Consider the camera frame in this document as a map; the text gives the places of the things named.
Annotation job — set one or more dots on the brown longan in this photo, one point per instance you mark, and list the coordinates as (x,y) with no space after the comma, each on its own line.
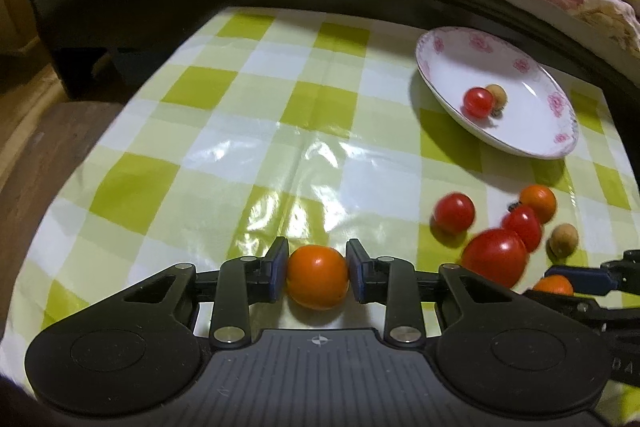
(499,94)
(563,241)

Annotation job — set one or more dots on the white plate with pink flowers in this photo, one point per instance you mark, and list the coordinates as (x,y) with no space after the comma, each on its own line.
(500,57)

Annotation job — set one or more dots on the green checkered tablecloth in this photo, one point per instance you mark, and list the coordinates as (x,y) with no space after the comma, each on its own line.
(225,157)

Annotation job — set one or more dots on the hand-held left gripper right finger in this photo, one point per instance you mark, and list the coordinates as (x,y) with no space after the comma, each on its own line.
(355,269)

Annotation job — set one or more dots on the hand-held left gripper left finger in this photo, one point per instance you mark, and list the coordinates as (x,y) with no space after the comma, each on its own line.
(278,269)

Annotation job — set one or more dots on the small orange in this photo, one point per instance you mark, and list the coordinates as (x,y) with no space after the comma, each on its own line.
(317,277)
(537,203)
(553,285)

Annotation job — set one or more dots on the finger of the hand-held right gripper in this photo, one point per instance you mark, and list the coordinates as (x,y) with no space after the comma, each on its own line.
(585,279)
(610,312)

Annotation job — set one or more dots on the large red tomato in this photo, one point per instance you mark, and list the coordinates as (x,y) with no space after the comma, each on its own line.
(494,257)

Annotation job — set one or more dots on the red cherry tomato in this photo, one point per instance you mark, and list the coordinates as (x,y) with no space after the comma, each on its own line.
(453,213)
(522,227)
(478,102)

